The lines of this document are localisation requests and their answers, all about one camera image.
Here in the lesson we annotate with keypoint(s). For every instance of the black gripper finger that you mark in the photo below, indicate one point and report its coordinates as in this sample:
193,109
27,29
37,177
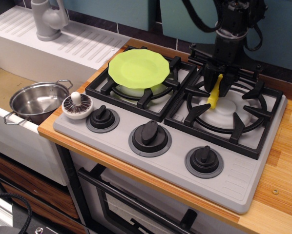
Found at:
211,74
226,83

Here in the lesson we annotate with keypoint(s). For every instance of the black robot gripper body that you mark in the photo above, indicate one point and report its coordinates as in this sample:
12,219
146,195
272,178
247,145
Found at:
228,55

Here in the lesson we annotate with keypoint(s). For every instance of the yellow toy fry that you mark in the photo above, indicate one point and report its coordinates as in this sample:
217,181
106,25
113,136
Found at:
214,94

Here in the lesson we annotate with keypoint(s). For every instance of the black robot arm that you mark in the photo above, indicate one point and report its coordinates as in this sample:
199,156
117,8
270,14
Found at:
236,31

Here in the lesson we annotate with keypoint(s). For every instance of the green plastic plate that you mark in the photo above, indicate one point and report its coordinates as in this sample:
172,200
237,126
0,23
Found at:
138,69

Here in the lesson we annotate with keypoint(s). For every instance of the white brown toy mushroom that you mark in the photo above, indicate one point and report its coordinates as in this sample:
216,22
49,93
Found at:
77,106

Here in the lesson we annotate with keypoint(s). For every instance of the stainless steel pot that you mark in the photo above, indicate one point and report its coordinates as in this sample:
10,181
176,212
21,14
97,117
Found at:
36,102

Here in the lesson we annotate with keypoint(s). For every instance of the white toy sink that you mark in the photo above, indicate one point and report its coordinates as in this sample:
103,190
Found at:
74,57

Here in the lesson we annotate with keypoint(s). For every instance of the black right burner grate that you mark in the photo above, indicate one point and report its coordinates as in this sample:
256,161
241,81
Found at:
244,121

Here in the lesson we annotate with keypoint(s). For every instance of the black burner grate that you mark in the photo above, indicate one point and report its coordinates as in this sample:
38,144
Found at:
137,105
244,121

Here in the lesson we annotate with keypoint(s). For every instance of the black left burner grate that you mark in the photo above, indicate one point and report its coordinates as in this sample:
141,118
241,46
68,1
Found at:
137,105

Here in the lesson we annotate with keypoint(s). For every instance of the grey toy stove top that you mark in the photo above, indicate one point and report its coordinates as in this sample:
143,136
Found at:
234,188

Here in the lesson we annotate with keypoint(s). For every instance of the black right stove knob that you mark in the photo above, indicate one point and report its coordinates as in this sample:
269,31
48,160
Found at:
204,162

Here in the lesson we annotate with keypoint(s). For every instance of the black stove knob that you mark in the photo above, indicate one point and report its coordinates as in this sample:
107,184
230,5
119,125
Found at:
150,140
204,162
102,120

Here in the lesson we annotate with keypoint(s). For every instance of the black middle stove knob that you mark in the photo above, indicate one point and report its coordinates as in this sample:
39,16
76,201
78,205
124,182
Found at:
150,140

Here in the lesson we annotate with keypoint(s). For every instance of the black left stove knob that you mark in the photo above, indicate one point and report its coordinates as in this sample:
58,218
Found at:
102,120

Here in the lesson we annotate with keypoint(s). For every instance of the toy oven door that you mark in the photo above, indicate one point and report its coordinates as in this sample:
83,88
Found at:
132,216

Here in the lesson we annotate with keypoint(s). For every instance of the grey toy faucet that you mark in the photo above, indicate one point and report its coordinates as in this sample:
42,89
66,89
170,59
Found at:
49,22

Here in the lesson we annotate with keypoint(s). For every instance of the wooden drawer front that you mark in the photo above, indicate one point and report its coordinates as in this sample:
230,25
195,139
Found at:
50,201

